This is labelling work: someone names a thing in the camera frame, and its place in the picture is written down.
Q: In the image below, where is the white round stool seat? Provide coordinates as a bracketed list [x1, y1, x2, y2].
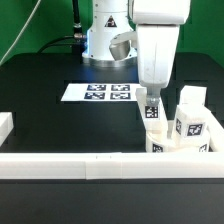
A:
[145, 119, 212, 154]

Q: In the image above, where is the white right fence wall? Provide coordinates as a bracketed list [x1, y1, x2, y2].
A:
[208, 114, 224, 152]

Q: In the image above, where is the black cable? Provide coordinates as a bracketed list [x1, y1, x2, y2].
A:
[38, 0, 88, 54]

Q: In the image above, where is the white front fence wall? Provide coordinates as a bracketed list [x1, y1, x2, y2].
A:
[0, 152, 224, 180]

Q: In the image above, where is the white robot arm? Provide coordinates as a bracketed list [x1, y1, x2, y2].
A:
[82, 0, 191, 106]

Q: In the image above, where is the white left fence wall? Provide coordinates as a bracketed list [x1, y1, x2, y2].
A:
[0, 112, 14, 147]

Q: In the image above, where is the white fence wall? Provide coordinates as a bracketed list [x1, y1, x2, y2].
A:
[208, 114, 224, 152]
[0, 112, 14, 147]
[0, 152, 224, 180]

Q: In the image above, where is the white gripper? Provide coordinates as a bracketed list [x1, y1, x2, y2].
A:
[136, 25, 179, 106]

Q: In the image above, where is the grey thin cable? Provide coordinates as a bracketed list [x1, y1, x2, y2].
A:
[0, 0, 43, 66]

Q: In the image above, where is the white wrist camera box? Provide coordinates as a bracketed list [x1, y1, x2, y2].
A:
[109, 31, 137, 61]

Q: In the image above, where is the white marker sheet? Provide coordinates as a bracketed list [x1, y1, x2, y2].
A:
[61, 83, 140, 102]

